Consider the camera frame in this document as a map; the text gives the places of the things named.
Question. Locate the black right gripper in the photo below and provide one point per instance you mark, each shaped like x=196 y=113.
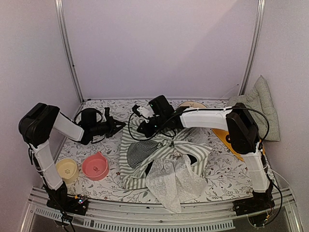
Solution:
x=145 y=130

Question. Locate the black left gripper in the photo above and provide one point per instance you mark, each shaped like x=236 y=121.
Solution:
x=112 y=127

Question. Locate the green striped pet tent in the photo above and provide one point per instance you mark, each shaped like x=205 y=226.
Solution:
x=169 y=166

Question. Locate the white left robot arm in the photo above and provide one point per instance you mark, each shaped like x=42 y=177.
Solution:
x=37 y=125

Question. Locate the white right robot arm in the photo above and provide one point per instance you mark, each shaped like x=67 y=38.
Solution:
x=242 y=131

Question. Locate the pink pet bowl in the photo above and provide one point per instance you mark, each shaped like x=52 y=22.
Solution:
x=95 y=167

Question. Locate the cream pet bowl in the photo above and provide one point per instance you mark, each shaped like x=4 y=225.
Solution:
x=68 y=170

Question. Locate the yellow double pet bowl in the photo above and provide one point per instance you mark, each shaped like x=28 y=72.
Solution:
x=225 y=138

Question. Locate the round wooden floral plate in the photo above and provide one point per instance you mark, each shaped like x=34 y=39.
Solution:
x=192 y=104

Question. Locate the floral table mat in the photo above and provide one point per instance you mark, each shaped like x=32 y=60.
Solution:
x=224 y=175

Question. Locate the green checked cushion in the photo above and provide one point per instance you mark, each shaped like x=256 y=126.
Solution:
x=259 y=98

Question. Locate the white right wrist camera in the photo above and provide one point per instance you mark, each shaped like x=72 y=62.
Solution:
x=143 y=112

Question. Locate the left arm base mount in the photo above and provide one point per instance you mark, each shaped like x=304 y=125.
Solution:
x=60 y=200

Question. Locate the front aluminium rail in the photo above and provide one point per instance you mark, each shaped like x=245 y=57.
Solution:
x=107 y=216

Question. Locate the aluminium frame post left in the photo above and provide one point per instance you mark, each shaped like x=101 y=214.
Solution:
x=67 y=49

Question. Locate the aluminium frame post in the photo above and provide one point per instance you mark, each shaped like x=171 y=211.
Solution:
x=254 y=45
x=67 y=49

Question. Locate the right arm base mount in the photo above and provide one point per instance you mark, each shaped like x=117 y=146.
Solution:
x=252 y=205

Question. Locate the aluminium frame post right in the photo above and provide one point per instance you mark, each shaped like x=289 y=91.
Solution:
x=254 y=45

